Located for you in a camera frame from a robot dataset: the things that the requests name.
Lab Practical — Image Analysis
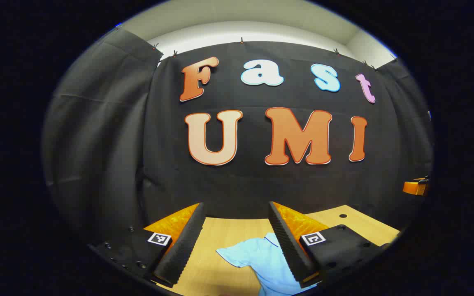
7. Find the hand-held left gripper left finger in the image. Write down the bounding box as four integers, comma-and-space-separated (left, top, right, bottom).
88, 201, 207, 288

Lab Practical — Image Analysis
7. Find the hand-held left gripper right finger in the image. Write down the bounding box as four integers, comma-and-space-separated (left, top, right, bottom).
268, 201, 390, 289

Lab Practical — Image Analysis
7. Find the light blue T-shirt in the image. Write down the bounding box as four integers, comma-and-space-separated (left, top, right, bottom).
216, 232, 318, 296

